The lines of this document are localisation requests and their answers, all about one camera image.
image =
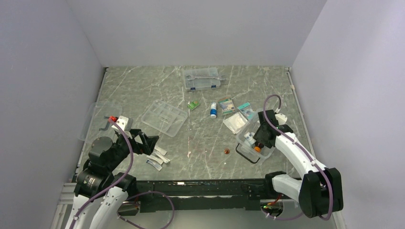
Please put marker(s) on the brown bottle orange cap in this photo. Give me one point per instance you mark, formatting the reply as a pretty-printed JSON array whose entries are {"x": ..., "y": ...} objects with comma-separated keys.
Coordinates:
[{"x": 258, "y": 147}]

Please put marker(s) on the clear screw box blue latches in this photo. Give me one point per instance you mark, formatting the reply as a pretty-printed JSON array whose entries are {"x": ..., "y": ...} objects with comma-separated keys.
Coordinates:
[{"x": 201, "y": 79}]

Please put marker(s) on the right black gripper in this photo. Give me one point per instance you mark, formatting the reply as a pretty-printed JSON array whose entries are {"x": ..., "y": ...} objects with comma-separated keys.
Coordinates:
[{"x": 258, "y": 136}]

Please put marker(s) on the black base frame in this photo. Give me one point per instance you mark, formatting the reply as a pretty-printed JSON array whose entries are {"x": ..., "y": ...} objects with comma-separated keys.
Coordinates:
[{"x": 159, "y": 195}]

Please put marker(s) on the clear divided organizer tray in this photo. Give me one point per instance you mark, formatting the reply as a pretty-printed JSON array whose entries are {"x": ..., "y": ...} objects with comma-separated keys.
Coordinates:
[{"x": 164, "y": 117}]

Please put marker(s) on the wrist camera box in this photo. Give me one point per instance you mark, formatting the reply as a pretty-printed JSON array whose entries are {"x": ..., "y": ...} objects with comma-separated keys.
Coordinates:
[
  {"x": 281, "y": 118},
  {"x": 123, "y": 122}
]

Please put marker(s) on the teal striped packet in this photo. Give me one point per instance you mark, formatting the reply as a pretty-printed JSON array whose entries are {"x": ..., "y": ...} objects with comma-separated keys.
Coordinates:
[{"x": 227, "y": 106}]

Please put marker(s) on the clear first aid box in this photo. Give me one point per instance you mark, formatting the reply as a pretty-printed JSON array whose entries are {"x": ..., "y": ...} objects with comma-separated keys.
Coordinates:
[{"x": 247, "y": 151}]

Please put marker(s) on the white bottle blue label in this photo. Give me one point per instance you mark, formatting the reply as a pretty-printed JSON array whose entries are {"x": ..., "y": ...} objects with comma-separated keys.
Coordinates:
[{"x": 213, "y": 110}]

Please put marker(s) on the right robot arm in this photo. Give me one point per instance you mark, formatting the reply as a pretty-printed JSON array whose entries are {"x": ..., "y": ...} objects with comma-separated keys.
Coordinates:
[{"x": 318, "y": 190}]

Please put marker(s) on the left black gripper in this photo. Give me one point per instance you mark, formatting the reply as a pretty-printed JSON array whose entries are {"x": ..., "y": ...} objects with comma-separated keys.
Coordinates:
[{"x": 149, "y": 141}]

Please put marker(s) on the white gauze pad packet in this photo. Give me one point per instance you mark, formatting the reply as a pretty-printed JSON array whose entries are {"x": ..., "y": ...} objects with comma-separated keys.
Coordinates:
[{"x": 235, "y": 122}]

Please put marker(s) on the white sachet top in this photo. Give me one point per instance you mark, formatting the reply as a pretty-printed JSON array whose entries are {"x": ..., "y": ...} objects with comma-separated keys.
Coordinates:
[{"x": 160, "y": 150}]

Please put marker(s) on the teal carded blister pack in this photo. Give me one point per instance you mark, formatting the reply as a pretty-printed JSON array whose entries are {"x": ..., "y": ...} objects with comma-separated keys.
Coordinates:
[{"x": 246, "y": 110}]

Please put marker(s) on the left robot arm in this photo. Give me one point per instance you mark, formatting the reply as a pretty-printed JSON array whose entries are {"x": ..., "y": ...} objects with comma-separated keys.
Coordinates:
[{"x": 98, "y": 192}]

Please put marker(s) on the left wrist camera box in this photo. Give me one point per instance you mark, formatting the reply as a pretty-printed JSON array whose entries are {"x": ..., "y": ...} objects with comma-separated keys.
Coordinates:
[{"x": 123, "y": 122}]

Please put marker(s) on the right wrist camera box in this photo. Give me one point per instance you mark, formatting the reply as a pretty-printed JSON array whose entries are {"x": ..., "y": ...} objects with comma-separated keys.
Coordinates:
[{"x": 281, "y": 118}]

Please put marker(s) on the small white pill bottle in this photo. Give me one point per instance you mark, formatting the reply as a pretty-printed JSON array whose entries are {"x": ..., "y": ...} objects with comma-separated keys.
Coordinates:
[{"x": 249, "y": 138}]

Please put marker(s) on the small green box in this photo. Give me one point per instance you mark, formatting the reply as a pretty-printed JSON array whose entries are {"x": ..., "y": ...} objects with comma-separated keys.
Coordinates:
[{"x": 193, "y": 105}]

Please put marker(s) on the blue printed sachet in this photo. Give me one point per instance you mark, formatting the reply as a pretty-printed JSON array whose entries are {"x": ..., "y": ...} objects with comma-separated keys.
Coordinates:
[{"x": 154, "y": 164}]

